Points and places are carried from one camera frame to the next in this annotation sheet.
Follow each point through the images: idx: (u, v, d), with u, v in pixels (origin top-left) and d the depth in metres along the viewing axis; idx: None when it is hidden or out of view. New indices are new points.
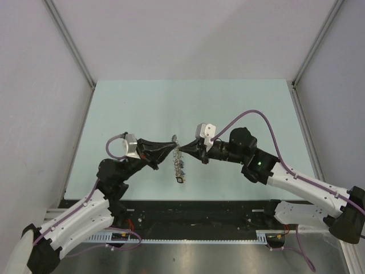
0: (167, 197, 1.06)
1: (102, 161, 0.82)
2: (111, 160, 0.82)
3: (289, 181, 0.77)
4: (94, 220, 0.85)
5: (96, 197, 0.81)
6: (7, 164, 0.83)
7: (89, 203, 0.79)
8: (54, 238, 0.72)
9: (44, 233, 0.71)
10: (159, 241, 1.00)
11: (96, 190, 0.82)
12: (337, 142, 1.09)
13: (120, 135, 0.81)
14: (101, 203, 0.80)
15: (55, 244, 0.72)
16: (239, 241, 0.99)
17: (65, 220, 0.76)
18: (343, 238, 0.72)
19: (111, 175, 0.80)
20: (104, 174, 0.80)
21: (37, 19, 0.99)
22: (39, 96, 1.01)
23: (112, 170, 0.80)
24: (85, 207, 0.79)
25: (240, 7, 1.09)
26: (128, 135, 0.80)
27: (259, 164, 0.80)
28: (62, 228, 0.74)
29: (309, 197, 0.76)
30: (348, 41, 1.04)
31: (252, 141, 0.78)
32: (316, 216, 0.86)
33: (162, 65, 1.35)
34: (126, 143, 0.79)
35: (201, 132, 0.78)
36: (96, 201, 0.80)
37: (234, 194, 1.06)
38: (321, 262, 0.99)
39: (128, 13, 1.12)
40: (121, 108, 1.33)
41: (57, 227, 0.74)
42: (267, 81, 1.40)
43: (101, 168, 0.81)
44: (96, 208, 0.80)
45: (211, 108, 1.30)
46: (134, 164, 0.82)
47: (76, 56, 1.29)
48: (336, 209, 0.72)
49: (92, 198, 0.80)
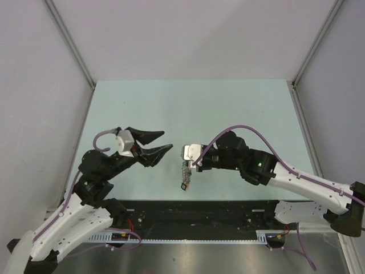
0: (167, 198, 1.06)
1: (88, 152, 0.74)
2: (98, 151, 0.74)
3: (292, 181, 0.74)
4: (92, 222, 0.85)
5: (73, 204, 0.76)
6: (7, 164, 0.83)
7: (66, 212, 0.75)
8: (35, 254, 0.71)
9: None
10: (159, 241, 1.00)
11: (72, 196, 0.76)
12: (337, 141, 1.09)
13: (113, 130, 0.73)
14: (78, 209, 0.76)
15: (37, 258, 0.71)
16: (239, 241, 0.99)
17: (44, 232, 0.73)
18: (344, 232, 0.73)
19: (96, 167, 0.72)
20: (88, 168, 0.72)
21: (37, 19, 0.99)
22: (39, 97, 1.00)
23: (97, 164, 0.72)
24: (62, 217, 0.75)
25: (240, 7, 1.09)
26: (123, 132, 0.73)
27: (259, 165, 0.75)
28: (41, 243, 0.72)
29: (314, 197, 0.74)
30: (348, 41, 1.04)
31: (239, 142, 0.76)
32: (316, 213, 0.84)
33: (161, 65, 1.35)
34: (121, 141, 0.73)
35: (184, 154, 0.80)
36: (72, 209, 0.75)
37: (234, 194, 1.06)
38: (321, 264, 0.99)
39: (128, 13, 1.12)
40: (121, 108, 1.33)
41: (36, 242, 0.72)
42: (267, 81, 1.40)
43: (85, 159, 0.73)
44: (74, 216, 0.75)
45: (211, 108, 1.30)
46: (124, 158, 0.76)
47: (76, 56, 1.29)
48: (342, 207, 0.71)
49: (68, 205, 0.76)
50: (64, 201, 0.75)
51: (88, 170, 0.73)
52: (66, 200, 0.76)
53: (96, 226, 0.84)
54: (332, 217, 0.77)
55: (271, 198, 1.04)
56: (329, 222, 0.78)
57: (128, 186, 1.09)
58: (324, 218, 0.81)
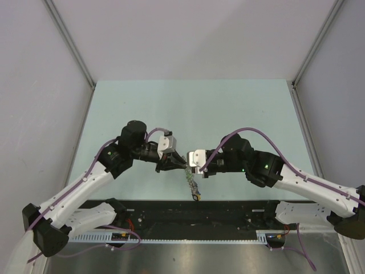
0: (165, 197, 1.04)
1: (134, 120, 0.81)
2: (143, 124, 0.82)
3: (299, 184, 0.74)
4: (99, 212, 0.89)
5: (97, 170, 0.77)
6: (8, 164, 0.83)
7: (89, 177, 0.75)
8: (55, 217, 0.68)
9: (44, 213, 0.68)
10: (159, 241, 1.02)
11: (96, 164, 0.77)
12: (338, 141, 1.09)
13: (167, 131, 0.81)
14: (102, 176, 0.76)
15: (56, 224, 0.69)
16: (239, 241, 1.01)
17: (65, 197, 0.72)
18: (348, 234, 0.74)
19: (138, 135, 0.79)
20: (130, 132, 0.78)
21: (37, 19, 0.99)
22: (39, 96, 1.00)
23: (138, 133, 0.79)
24: (85, 182, 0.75)
25: (239, 7, 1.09)
26: (173, 138, 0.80)
27: (266, 167, 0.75)
28: (63, 207, 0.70)
29: (320, 200, 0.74)
30: (348, 41, 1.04)
31: (244, 144, 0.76)
32: (319, 214, 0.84)
33: (161, 65, 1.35)
34: (167, 143, 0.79)
35: (190, 161, 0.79)
36: (96, 175, 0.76)
37: (235, 193, 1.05)
38: (322, 264, 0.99)
39: (128, 13, 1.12)
40: (121, 108, 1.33)
41: (56, 206, 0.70)
42: (267, 81, 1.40)
43: (132, 124, 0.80)
44: (96, 182, 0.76)
45: (211, 108, 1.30)
46: (150, 152, 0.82)
47: (76, 56, 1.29)
48: (348, 210, 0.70)
49: (91, 171, 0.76)
50: (88, 168, 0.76)
51: (128, 136, 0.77)
52: (89, 167, 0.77)
53: (102, 216, 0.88)
54: (336, 220, 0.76)
55: (271, 199, 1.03)
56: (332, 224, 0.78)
57: (128, 186, 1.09)
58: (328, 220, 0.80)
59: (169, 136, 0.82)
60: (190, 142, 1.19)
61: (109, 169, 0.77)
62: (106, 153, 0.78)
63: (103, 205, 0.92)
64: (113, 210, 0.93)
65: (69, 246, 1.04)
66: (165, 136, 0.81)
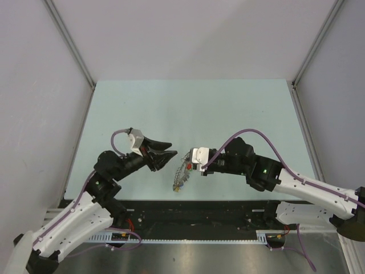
0: (165, 197, 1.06)
1: (103, 153, 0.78)
2: (113, 154, 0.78)
3: (297, 188, 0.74)
4: (93, 222, 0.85)
5: (84, 201, 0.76)
6: (7, 164, 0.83)
7: (77, 209, 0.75)
8: (43, 249, 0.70)
9: (33, 244, 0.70)
10: (159, 241, 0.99)
11: (83, 194, 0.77)
12: (338, 142, 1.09)
13: (125, 130, 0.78)
14: (89, 206, 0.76)
15: (45, 253, 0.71)
16: (239, 241, 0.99)
17: (53, 228, 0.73)
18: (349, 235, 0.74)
19: (110, 168, 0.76)
20: (101, 168, 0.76)
21: (37, 19, 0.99)
22: (39, 96, 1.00)
23: (110, 166, 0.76)
24: (73, 213, 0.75)
25: (240, 7, 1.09)
26: (135, 130, 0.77)
27: (264, 172, 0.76)
28: (50, 238, 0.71)
29: (319, 202, 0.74)
30: (348, 42, 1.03)
31: (248, 150, 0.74)
32: (321, 216, 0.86)
33: (161, 65, 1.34)
34: (133, 137, 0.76)
35: (193, 157, 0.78)
36: (84, 205, 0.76)
37: (234, 194, 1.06)
38: (321, 264, 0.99)
39: (128, 13, 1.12)
40: (121, 108, 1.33)
41: (45, 237, 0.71)
42: (267, 81, 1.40)
43: (101, 159, 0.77)
44: (84, 213, 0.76)
45: (211, 108, 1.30)
46: (135, 161, 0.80)
47: (76, 56, 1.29)
48: (347, 212, 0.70)
49: (80, 202, 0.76)
50: (76, 198, 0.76)
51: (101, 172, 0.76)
52: (77, 197, 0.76)
53: (96, 226, 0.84)
54: (338, 221, 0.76)
55: (270, 199, 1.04)
56: (336, 226, 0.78)
57: (128, 186, 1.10)
58: (331, 222, 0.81)
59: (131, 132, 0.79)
60: (190, 143, 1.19)
61: (97, 198, 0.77)
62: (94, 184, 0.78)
63: (98, 212, 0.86)
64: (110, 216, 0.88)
65: None
66: (128, 133, 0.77)
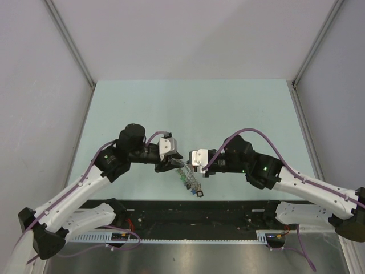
0: (166, 197, 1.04)
1: (133, 124, 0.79)
2: (141, 127, 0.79)
3: (297, 186, 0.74)
4: (98, 213, 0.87)
5: (92, 174, 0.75)
6: (7, 164, 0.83)
7: (85, 182, 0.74)
8: (49, 222, 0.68)
9: (39, 218, 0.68)
10: (159, 241, 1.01)
11: (93, 167, 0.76)
12: (338, 142, 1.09)
13: (166, 133, 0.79)
14: (97, 180, 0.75)
15: (51, 228, 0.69)
16: (239, 241, 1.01)
17: (60, 202, 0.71)
18: (349, 236, 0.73)
19: (136, 138, 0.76)
20: (129, 136, 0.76)
21: (37, 20, 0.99)
22: (39, 97, 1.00)
23: (137, 137, 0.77)
24: (81, 187, 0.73)
25: (239, 7, 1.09)
26: (174, 140, 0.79)
27: (265, 169, 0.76)
28: (57, 212, 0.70)
29: (319, 201, 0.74)
30: (348, 41, 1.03)
31: (246, 146, 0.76)
32: (320, 216, 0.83)
33: (161, 65, 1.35)
34: (169, 145, 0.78)
35: (193, 160, 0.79)
36: (92, 180, 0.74)
37: (235, 194, 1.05)
38: (322, 264, 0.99)
39: (128, 13, 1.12)
40: (121, 108, 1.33)
41: (51, 211, 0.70)
42: (268, 81, 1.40)
43: (129, 128, 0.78)
44: (92, 187, 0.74)
45: (211, 108, 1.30)
46: (151, 154, 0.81)
47: (76, 56, 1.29)
48: (347, 212, 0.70)
49: (87, 176, 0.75)
50: (84, 172, 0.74)
51: (126, 140, 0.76)
52: (85, 171, 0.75)
53: (101, 217, 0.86)
54: (337, 221, 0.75)
55: (270, 199, 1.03)
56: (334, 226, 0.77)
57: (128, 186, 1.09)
58: (329, 222, 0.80)
59: (169, 137, 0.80)
60: (190, 143, 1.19)
61: (106, 171, 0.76)
62: (104, 156, 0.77)
63: (102, 206, 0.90)
64: (113, 211, 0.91)
65: (69, 246, 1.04)
66: (166, 138, 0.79)
